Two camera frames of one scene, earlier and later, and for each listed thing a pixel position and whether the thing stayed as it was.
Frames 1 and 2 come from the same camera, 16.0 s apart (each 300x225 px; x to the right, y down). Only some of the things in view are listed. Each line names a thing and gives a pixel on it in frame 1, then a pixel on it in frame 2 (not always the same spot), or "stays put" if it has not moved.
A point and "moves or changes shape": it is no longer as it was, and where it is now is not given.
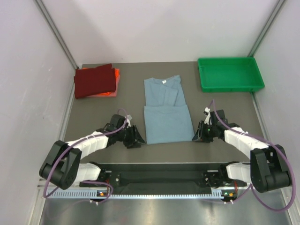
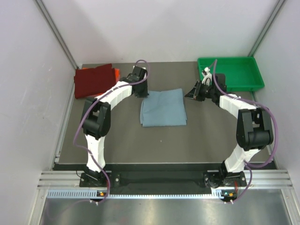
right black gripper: [199, 136] to [194, 93]
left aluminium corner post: [56, 32] stays put
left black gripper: [135, 139] to [144, 93]
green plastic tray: [229, 74] stays put
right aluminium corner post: [263, 33] stays put
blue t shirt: [167, 116] moves or changes shape
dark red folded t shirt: [93, 81] stays put
